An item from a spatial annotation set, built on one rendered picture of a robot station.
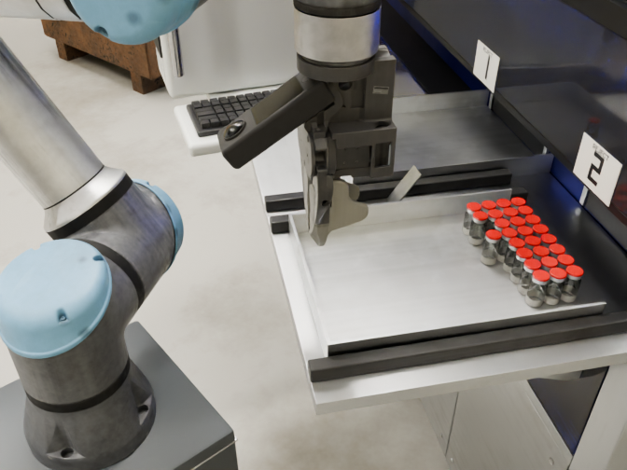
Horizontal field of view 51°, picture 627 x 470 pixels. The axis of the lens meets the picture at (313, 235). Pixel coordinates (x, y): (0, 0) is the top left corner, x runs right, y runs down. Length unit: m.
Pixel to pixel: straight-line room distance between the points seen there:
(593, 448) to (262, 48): 1.06
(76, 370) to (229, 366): 1.26
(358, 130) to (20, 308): 0.37
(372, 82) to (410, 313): 0.33
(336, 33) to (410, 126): 0.70
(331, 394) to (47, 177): 0.39
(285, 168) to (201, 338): 1.04
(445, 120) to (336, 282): 0.51
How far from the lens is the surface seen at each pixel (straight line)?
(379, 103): 0.61
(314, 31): 0.56
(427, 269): 0.89
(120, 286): 0.74
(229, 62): 1.54
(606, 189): 0.89
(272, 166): 1.11
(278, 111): 0.59
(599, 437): 1.01
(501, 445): 1.33
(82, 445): 0.79
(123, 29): 0.45
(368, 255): 0.91
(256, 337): 2.03
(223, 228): 2.47
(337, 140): 0.60
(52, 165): 0.77
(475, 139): 1.22
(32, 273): 0.72
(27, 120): 0.77
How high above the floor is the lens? 1.45
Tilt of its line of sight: 37 degrees down
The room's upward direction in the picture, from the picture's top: straight up
